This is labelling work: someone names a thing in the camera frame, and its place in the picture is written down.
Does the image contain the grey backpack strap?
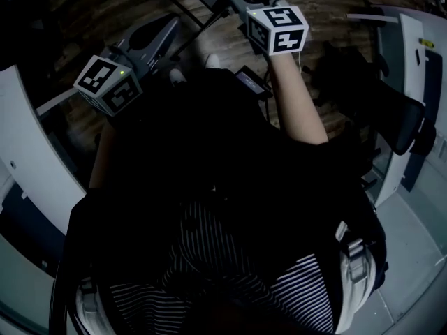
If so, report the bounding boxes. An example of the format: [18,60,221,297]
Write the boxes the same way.
[75,277,112,335]
[335,221,378,331]

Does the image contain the white office desk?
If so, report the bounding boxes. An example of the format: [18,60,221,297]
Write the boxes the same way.
[0,63,88,230]
[373,5,447,205]

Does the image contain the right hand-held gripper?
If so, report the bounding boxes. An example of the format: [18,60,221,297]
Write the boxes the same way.
[222,0,310,56]

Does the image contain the black office chair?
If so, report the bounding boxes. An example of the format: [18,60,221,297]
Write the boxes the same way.
[303,40,437,156]

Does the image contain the person's left forearm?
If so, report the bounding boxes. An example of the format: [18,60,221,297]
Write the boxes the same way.
[89,124,118,190]

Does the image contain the black screen device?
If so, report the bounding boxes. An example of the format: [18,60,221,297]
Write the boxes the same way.
[233,65,274,100]

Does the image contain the person's black garment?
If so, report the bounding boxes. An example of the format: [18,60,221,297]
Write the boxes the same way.
[48,68,388,335]

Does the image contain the person's left white shoe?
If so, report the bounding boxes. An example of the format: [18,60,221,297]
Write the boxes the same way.
[169,68,188,85]

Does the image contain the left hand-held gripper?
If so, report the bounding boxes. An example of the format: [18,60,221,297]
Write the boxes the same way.
[73,13,181,117]

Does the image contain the person's striped shirt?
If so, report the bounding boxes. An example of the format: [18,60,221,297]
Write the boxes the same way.
[108,200,336,335]

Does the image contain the person's right forearm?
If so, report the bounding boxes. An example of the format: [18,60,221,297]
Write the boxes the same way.
[267,50,329,144]

